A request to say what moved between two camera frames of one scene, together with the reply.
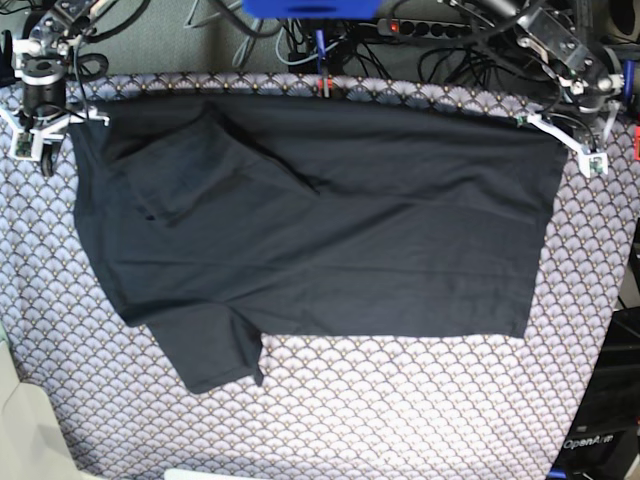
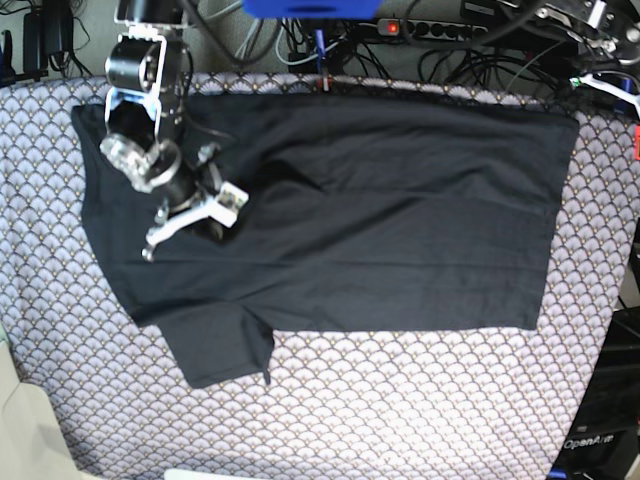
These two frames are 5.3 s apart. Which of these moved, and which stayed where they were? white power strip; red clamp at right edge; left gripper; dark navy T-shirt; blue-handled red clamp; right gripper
Moved: right gripper; left gripper
Stayed: blue-handled red clamp; white power strip; red clamp at right edge; dark navy T-shirt
